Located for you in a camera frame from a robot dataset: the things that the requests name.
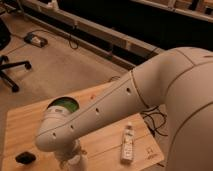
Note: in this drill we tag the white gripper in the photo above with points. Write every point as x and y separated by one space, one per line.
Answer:
69 151

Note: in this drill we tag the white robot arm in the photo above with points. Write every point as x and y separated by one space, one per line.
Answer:
181 79

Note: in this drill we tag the green ceramic bowl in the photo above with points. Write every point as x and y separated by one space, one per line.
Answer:
69 103

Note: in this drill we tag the black eraser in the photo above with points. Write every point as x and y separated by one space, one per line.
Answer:
25 158

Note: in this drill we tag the white plastic bottle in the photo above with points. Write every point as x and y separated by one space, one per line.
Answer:
127 148

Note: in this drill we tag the power strip on floor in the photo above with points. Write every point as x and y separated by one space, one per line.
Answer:
35 40

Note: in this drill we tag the black office chair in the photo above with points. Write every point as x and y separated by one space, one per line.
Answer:
5 38

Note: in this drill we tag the long metal rail frame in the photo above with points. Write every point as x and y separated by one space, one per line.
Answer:
107 42

